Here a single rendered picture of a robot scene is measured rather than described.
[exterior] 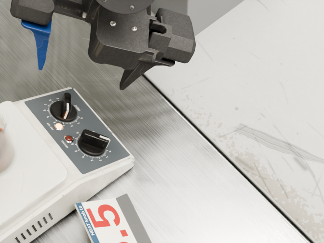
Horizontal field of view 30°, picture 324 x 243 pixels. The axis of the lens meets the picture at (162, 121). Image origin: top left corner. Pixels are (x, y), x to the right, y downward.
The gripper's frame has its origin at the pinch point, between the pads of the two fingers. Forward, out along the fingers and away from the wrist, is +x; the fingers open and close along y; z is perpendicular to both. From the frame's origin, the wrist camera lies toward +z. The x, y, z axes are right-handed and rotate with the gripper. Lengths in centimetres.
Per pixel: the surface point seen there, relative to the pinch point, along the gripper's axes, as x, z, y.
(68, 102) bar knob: 7.8, -0.4, -0.2
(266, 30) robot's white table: -0.7, -14.3, 24.5
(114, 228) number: 13.8, 11.6, 7.1
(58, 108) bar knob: 9.2, -0.5, -1.1
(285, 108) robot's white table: 2.5, -2.6, 26.2
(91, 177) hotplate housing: 10.0, 8.3, 3.2
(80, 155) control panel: 9.5, 5.8, 1.8
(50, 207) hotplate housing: 12.3, 11.4, -0.5
